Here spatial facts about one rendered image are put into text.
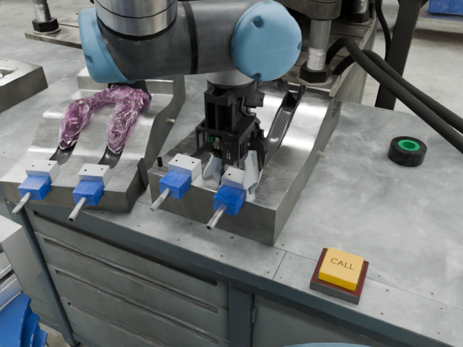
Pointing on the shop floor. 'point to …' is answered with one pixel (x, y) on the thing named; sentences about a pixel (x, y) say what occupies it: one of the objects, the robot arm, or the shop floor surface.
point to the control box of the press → (397, 43)
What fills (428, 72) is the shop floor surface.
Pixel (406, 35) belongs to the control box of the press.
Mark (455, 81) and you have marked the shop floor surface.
